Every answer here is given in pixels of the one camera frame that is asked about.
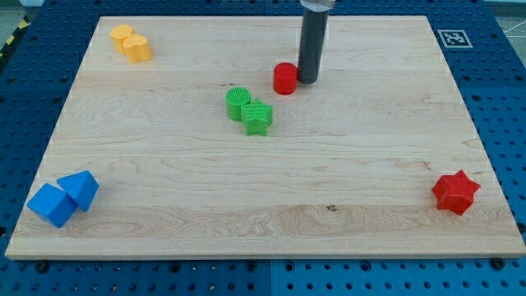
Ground red cylinder block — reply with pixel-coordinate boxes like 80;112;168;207
273;62;298;95

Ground green star block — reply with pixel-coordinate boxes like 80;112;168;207
241;99;273;136

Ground green cylinder block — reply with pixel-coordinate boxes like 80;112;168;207
225;87;251;121

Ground wooden board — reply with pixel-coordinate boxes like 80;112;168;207
6;16;525;260

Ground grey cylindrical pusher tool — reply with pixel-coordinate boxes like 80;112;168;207
298;8;330;85

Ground yellow heart block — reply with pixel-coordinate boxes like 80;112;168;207
122;34;152;63

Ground yellow hexagon block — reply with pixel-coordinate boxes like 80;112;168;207
109;24;135;54

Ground blue triangle block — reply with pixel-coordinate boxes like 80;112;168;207
57;170;99;212

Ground red star block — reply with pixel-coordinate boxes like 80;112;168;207
431;170;481;215

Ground blue cube block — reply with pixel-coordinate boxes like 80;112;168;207
26;183;77;228

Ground white fiducial marker tag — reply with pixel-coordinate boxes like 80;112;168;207
437;29;473;49

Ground silver tool mount collar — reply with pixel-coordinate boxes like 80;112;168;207
300;0;336;12

